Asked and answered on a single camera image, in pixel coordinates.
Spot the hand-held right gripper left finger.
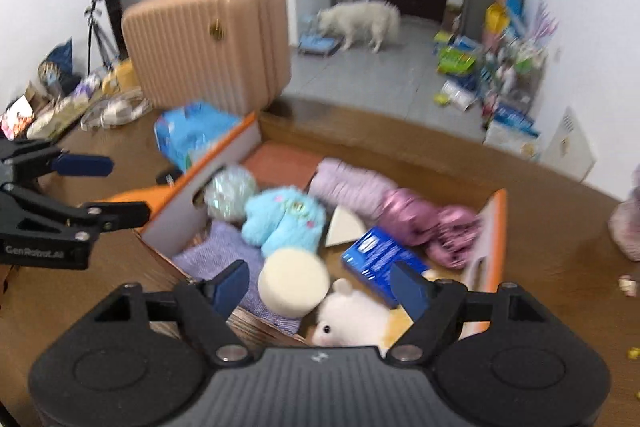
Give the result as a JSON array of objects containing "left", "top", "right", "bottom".
[{"left": 92, "top": 258, "right": 252, "bottom": 365}]

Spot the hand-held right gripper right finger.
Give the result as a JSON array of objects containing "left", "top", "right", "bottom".
[{"left": 387, "top": 261, "right": 546, "bottom": 364}]

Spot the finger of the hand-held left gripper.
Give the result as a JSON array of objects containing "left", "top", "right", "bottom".
[
  {"left": 0, "top": 184, "right": 152, "bottom": 234},
  {"left": 0, "top": 138, "right": 115, "bottom": 181}
]

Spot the purple knitted cloth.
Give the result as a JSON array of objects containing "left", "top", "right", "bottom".
[{"left": 172, "top": 221, "right": 302, "bottom": 336}]

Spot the blue carton box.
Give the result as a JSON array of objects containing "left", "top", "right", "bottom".
[{"left": 341, "top": 226, "right": 432, "bottom": 309}]

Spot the round cream sponge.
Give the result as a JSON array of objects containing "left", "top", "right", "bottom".
[{"left": 258, "top": 248, "right": 332, "bottom": 320}]

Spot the white and yellow plush toy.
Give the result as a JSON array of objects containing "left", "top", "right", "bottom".
[{"left": 312, "top": 278, "right": 414, "bottom": 359}]

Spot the pink satin cloth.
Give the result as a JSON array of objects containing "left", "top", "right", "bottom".
[{"left": 379, "top": 188, "right": 482, "bottom": 270}]

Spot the light blue plush toy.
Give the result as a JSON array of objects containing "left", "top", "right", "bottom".
[{"left": 243, "top": 188, "right": 328, "bottom": 259}]

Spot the white triangular sponge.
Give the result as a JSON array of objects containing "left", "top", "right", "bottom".
[{"left": 324, "top": 204, "right": 369, "bottom": 249}]

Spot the pale mesh bath ball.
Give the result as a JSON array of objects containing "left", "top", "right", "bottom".
[{"left": 203, "top": 165, "right": 259, "bottom": 224}]

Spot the orange cardboard box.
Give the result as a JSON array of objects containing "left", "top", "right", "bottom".
[{"left": 134, "top": 110, "right": 509, "bottom": 349}]

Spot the purple fluffy towel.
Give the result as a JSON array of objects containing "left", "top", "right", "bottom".
[{"left": 307, "top": 158, "right": 399, "bottom": 224}]

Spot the brick red sponge block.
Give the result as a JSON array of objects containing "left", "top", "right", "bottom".
[{"left": 243, "top": 142, "right": 324, "bottom": 189}]

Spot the pile of mixed packets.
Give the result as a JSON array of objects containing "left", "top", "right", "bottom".
[{"left": 0, "top": 38, "right": 109, "bottom": 141}]

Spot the yellow mug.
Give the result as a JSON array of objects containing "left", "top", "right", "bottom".
[{"left": 102, "top": 59, "right": 139, "bottom": 96}]

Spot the blue wet wipes pack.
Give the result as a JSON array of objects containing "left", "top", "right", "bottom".
[{"left": 153, "top": 102, "right": 242, "bottom": 171}]

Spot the pink ribbed suitcase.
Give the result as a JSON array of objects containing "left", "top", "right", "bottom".
[{"left": 121, "top": 0, "right": 293, "bottom": 116}]

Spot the blue and white package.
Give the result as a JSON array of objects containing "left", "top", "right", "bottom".
[{"left": 482, "top": 104, "right": 542, "bottom": 159}]

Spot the pink ribbed vase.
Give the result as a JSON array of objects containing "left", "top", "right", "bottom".
[{"left": 608, "top": 166, "right": 640, "bottom": 261}]

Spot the green pet food bag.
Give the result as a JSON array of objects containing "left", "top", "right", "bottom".
[{"left": 437, "top": 46, "right": 477, "bottom": 76}]

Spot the metal rack with bottles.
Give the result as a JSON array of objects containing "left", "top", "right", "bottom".
[{"left": 479, "top": 31, "right": 547, "bottom": 109}]

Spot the dog feeding bowl stand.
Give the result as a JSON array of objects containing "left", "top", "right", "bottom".
[{"left": 298, "top": 32, "right": 344, "bottom": 56}]

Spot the white dog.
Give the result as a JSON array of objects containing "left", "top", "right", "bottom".
[{"left": 316, "top": 0, "right": 402, "bottom": 54}]

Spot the yellow bag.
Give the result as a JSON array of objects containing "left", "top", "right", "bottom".
[{"left": 484, "top": 2, "right": 512, "bottom": 34}]

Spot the purple dried grass decoration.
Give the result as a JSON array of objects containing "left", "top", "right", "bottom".
[{"left": 530, "top": 0, "right": 560, "bottom": 43}]

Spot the white charger with cable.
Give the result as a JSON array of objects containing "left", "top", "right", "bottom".
[{"left": 79, "top": 92, "right": 152, "bottom": 131}]

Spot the black camera tripod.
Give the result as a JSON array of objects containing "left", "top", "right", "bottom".
[{"left": 84, "top": 0, "right": 122, "bottom": 74}]

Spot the white wall heater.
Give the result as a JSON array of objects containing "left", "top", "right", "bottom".
[{"left": 542, "top": 106, "right": 597, "bottom": 184}]

